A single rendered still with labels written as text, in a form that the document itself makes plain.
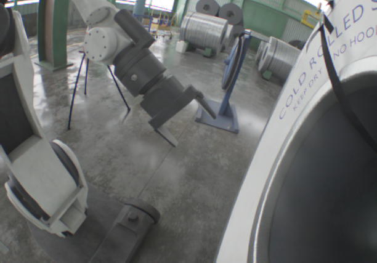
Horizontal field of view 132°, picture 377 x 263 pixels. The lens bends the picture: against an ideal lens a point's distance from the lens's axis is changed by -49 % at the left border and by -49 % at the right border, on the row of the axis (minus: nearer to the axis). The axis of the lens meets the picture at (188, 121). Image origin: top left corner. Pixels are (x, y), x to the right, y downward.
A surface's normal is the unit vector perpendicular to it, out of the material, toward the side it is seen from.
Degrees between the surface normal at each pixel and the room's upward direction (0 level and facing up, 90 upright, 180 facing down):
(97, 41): 85
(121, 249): 0
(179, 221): 0
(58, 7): 90
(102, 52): 85
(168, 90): 80
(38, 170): 59
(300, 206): 33
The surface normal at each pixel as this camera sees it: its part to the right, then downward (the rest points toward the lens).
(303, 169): -0.19, 0.05
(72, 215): 0.59, -0.59
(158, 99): -0.09, 0.40
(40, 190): 0.91, -0.11
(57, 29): 0.92, 0.37
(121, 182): 0.23, -0.80
